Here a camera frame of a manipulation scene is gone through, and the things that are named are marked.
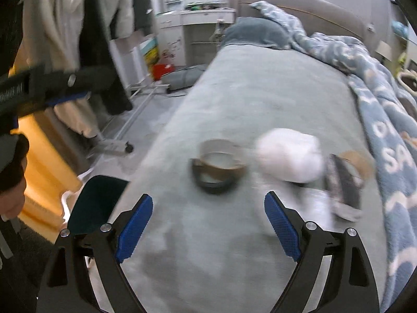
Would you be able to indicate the blue patterned blanket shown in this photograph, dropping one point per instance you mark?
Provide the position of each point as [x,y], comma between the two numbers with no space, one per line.
[384,130]

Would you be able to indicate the black hanging garment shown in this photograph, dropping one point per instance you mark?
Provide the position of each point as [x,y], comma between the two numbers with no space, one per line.
[97,58]

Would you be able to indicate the black tape roll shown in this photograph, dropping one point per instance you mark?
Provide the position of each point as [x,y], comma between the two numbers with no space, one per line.
[213,187]

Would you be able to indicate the white tissue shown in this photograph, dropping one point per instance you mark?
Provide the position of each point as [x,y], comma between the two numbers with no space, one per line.
[290,155]

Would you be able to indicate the bedside lamp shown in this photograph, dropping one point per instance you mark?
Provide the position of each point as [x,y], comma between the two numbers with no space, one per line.
[382,50]

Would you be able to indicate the brown paper scrap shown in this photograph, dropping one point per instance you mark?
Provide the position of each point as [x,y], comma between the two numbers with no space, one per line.
[360,163]

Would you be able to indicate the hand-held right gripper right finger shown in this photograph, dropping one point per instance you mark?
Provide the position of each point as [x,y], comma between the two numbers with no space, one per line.
[281,228]

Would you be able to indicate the colourful box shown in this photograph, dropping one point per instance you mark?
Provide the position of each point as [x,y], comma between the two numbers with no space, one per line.
[150,53]

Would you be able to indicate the white clothes rack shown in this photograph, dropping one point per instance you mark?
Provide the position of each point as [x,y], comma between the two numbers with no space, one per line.
[140,104]

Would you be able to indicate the bed with grey sheet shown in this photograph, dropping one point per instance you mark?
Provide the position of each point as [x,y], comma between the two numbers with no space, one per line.
[260,97]

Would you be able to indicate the white hanging jacket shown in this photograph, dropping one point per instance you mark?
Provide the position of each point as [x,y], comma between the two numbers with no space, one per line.
[119,3]

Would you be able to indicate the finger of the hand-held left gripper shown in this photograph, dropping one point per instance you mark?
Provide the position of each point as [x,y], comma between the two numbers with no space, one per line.
[78,80]

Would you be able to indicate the white dresser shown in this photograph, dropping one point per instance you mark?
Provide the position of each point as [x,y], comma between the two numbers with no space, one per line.
[195,22]

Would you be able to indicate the white fuzzy cloth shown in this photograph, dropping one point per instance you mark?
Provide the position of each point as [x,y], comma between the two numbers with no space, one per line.
[346,214]

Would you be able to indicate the person's left hand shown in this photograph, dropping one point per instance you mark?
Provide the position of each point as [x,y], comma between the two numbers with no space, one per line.
[11,202]

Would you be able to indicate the black snack packet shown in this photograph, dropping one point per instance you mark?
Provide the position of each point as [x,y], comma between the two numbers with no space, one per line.
[345,182]

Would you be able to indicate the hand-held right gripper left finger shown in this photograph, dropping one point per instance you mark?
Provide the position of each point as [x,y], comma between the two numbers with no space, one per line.
[135,228]

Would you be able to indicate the orange wooden panel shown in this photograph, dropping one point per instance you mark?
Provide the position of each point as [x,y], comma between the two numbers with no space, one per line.
[42,156]

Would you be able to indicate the blue-grey pillow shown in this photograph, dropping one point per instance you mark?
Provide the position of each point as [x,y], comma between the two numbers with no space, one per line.
[254,32]

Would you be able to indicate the beige hanging coat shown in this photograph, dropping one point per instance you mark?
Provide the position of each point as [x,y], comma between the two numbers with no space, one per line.
[52,29]

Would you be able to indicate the red box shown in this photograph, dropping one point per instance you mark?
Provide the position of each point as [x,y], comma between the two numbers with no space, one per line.
[163,71]

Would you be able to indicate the brown cardboard tape roll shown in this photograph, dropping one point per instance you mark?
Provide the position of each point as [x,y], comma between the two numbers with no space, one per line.
[228,171]

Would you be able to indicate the grey padded headboard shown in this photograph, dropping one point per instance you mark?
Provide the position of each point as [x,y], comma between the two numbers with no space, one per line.
[319,3]

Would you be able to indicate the grey bag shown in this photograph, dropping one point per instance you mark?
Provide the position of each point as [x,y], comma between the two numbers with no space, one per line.
[182,78]

